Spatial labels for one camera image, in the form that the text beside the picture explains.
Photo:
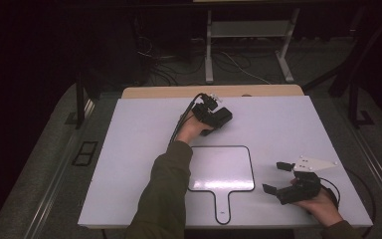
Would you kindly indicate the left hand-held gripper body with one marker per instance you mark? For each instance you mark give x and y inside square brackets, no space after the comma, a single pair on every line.
[205,111]

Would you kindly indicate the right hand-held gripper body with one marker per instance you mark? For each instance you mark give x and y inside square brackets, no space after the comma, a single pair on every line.
[301,191]

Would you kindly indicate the white paddle whiteboard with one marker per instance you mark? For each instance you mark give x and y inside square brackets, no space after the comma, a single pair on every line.
[225,172]

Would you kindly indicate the person's left hand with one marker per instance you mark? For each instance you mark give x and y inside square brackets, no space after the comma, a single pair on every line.
[190,129]

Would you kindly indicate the person's right hand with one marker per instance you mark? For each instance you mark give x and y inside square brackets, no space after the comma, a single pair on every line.
[323,209]

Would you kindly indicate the wooden table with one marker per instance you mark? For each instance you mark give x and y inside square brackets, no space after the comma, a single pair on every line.
[162,91]

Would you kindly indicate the white metal stand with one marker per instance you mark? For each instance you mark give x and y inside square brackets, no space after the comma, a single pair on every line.
[209,49]

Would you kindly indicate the large white table board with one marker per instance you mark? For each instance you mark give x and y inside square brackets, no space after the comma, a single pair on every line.
[129,132]

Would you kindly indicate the black slanted stand leg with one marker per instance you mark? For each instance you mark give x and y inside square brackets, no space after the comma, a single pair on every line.
[344,79]

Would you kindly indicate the black upright stand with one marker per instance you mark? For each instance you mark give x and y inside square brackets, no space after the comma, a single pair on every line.
[79,106]

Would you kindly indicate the aluminium rail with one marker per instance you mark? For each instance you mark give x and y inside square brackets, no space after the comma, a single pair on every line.
[378,179]
[51,195]

